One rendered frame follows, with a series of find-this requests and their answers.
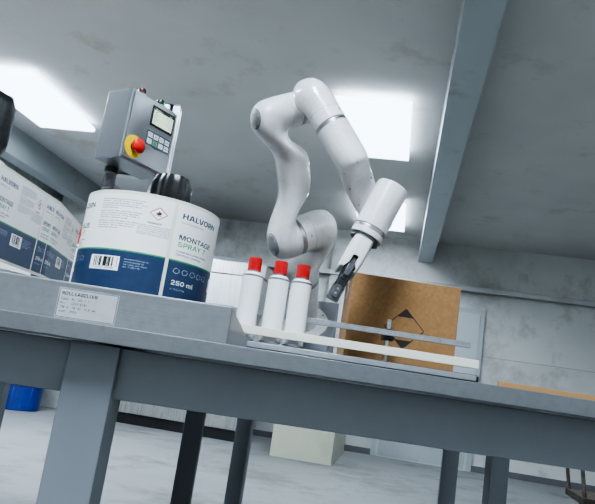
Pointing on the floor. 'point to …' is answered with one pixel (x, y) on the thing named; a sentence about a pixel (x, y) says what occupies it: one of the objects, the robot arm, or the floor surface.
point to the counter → (306, 444)
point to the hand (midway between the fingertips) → (335, 292)
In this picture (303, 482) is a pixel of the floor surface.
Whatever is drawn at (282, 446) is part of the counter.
